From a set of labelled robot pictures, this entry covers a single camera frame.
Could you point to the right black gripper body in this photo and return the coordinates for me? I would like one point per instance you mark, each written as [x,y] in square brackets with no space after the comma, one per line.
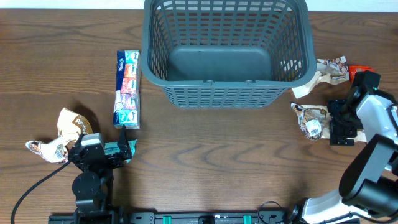
[342,123]

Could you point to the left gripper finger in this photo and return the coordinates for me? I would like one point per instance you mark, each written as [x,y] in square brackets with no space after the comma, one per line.
[79,140]
[123,142]

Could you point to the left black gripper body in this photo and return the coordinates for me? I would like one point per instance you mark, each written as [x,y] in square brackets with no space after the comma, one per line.
[114,162]

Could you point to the snack bag with barcode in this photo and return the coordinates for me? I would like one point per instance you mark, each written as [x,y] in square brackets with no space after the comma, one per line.
[314,120]

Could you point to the red spaghetti package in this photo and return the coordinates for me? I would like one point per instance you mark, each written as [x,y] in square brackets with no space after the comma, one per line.
[354,69]

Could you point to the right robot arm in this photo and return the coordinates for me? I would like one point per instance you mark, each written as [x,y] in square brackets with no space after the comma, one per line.
[363,191]

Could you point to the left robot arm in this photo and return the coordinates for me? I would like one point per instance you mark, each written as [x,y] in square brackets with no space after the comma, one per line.
[93,188]

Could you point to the teal packet under gripper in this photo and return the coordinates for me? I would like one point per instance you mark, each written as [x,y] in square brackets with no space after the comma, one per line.
[132,150]

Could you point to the crumpled beige snack bag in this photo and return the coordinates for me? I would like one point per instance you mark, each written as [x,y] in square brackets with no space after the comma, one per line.
[70,125]

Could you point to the Kleenex tissue multipack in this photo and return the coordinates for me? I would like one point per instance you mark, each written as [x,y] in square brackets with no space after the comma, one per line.
[126,110]

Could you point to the grey plastic basket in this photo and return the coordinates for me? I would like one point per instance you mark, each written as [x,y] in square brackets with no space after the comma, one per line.
[226,53]

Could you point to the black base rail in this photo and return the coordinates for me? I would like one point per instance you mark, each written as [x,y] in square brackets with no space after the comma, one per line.
[265,216]

